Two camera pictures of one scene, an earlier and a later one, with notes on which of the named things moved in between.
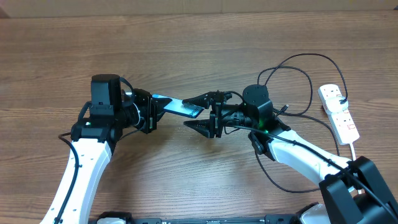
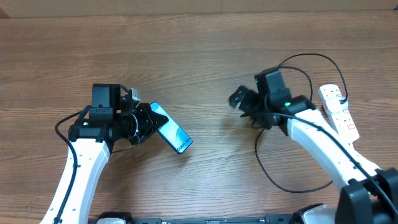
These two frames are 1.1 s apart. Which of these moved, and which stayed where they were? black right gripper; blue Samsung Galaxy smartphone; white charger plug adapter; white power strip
Moved: blue Samsung Galaxy smartphone; black right gripper
Stayed: white charger plug adapter; white power strip
